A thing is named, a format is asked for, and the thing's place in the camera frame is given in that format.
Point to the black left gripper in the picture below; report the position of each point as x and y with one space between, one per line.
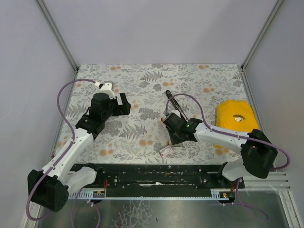
122 104

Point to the red white staple box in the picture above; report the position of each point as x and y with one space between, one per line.
165 151

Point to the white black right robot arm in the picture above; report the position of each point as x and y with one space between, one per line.
256 153

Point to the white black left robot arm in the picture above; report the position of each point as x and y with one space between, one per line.
51 186

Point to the floral patterned table mat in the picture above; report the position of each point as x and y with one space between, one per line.
138 137

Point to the yellow Snoopy cloth pouch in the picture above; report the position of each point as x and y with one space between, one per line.
236 115

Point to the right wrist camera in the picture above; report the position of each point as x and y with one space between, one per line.
174 120

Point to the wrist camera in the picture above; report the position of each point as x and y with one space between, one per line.
107 87
174 120

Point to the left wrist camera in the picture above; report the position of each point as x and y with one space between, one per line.
107 87

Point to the white slotted cable duct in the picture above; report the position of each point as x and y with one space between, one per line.
195 194

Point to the aluminium frame post left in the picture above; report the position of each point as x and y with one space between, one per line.
54 29

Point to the aluminium frame post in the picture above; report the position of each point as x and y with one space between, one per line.
54 29
262 33

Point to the aluminium frame post right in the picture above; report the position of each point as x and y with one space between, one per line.
262 33

